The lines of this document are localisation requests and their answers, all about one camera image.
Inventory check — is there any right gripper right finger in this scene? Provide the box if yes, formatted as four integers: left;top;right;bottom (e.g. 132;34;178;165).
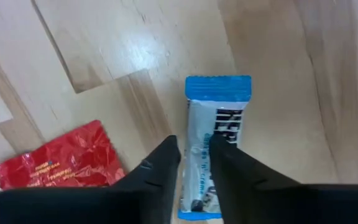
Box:
209;133;358;224

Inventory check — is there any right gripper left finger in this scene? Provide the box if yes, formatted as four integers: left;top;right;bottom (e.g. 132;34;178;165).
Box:
0;134;182;224

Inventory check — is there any red Skittles packet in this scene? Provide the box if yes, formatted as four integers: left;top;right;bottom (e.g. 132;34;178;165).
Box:
0;119;127;190

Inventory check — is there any white blue Hershey's bar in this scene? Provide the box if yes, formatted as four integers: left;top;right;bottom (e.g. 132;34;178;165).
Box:
177;74;253;222

